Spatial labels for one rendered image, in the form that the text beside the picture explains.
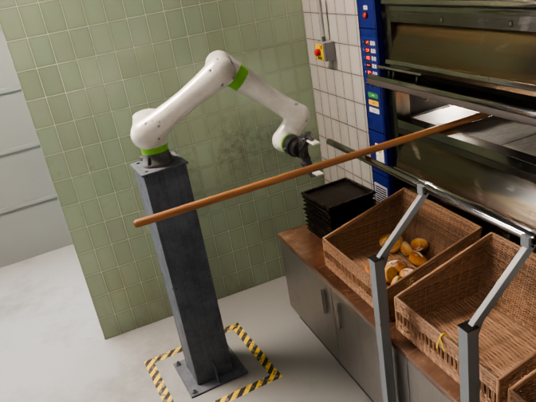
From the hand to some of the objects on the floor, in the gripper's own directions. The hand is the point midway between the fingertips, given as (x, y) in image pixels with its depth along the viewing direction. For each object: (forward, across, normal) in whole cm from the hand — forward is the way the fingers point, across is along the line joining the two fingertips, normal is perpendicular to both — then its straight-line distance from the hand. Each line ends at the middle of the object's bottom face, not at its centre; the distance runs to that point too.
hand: (317, 159), depth 233 cm
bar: (+37, +120, -6) cm, 125 cm away
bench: (+54, +120, -27) cm, 134 cm away
